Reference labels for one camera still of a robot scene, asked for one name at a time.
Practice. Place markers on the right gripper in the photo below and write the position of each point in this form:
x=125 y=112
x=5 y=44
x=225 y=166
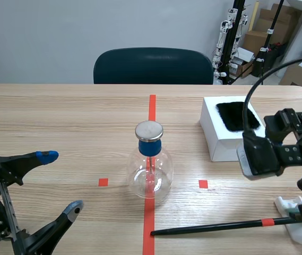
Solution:
x=290 y=155

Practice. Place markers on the long black rod red band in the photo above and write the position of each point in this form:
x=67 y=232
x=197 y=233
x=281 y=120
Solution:
x=206 y=228

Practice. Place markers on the white moulded stand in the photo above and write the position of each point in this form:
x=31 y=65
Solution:
x=298 y=233

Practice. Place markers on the clear glass flask blue stopper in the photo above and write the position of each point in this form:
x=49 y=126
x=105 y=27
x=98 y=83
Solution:
x=150 y=170

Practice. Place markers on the black fur patch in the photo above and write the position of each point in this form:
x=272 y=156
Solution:
x=235 y=117

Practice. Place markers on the dark blue chair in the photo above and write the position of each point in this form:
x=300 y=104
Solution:
x=153 y=66

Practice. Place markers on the small brown cardboard box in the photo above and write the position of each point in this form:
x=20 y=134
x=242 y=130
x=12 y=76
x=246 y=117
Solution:
x=254 y=40

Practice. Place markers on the large brown cardboard box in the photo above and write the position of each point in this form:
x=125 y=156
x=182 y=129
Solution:
x=286 y=21

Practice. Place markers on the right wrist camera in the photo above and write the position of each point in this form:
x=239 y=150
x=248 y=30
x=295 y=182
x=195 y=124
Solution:
x=257 y=159

